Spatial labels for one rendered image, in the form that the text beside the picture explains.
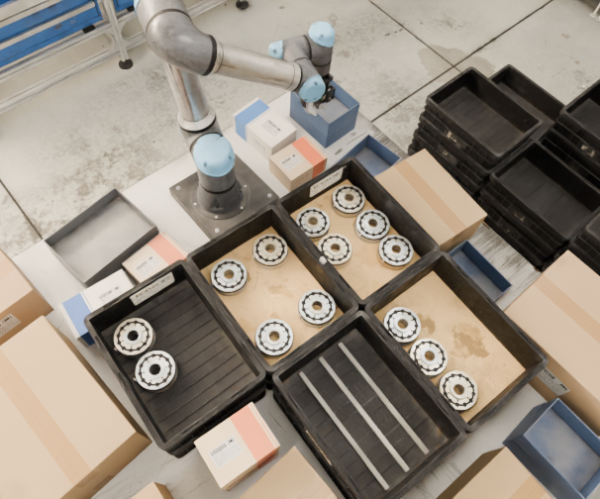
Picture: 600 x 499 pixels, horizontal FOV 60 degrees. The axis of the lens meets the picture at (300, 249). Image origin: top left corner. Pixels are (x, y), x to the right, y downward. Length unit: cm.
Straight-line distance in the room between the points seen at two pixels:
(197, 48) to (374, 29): 230
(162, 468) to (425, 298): 86
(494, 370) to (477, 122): 125
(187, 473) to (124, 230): 75
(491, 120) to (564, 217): 52
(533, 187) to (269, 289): 139
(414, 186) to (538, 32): 229
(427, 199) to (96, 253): 103
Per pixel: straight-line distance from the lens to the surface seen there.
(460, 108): 248
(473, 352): 154
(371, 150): 195
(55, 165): 294
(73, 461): 140
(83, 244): 175
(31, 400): 146
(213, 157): 156
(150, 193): 185
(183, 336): 148
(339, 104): 198
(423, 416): 146
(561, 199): 251
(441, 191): 171
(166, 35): 131
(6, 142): 313
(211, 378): 143
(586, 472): 166
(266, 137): 184
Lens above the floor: 222
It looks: 63 degrees down
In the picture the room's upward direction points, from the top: 6 degrees clockwise
